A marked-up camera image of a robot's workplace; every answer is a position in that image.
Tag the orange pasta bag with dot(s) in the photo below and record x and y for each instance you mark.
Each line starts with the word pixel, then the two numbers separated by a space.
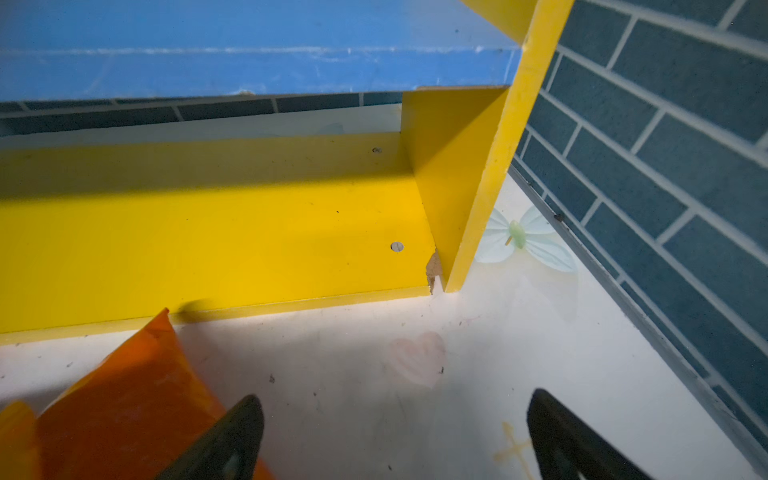
pixel 129 418

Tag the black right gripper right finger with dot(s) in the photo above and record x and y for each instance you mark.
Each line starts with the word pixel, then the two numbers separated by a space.
pixel 567 448

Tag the yellow shelf with coloured boards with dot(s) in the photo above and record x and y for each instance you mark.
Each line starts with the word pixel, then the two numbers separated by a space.
pixel 234 158

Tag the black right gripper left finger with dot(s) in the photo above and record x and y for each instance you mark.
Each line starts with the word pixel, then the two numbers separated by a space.
pixel 228 450

